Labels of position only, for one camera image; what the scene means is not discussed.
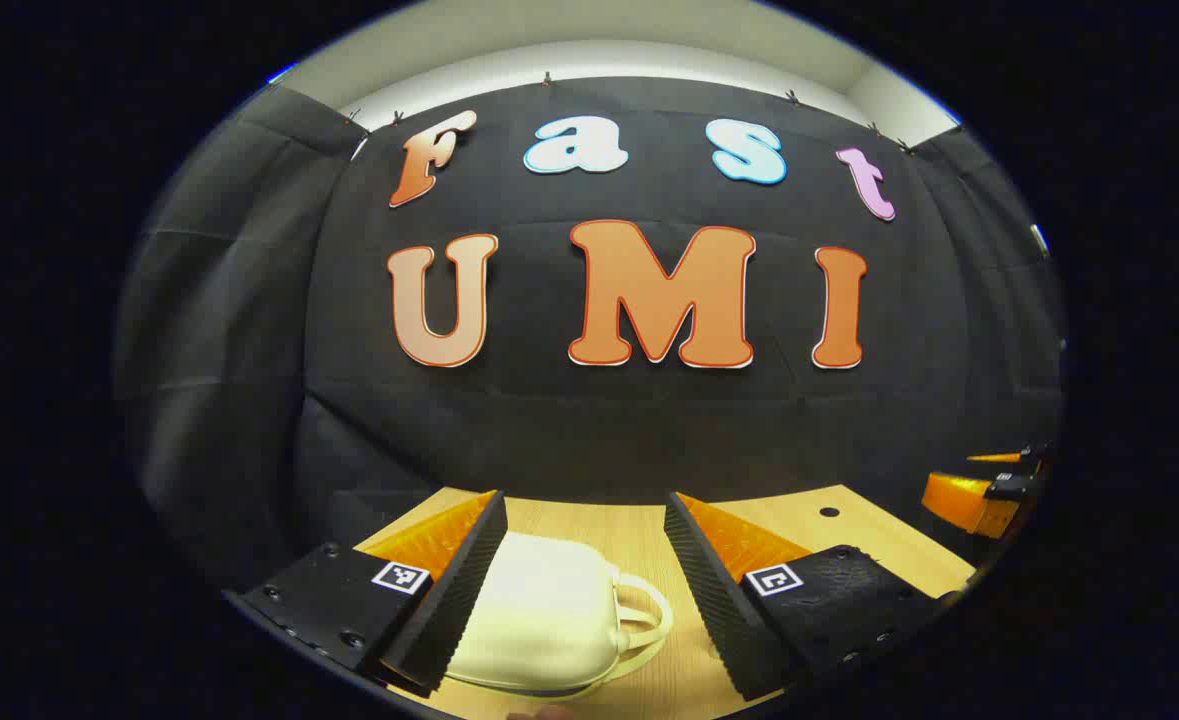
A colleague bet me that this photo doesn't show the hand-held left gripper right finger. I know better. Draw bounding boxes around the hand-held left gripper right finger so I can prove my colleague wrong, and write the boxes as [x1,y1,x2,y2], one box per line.
[663,490,966,702]

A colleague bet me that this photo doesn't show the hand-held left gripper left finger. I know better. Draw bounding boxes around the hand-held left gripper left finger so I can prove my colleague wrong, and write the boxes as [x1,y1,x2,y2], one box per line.
[234,490,510,699]

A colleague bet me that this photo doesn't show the pale yellow suitcase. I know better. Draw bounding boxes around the pale yellow suitcase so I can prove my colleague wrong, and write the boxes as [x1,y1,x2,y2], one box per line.
[444,532,674,697]

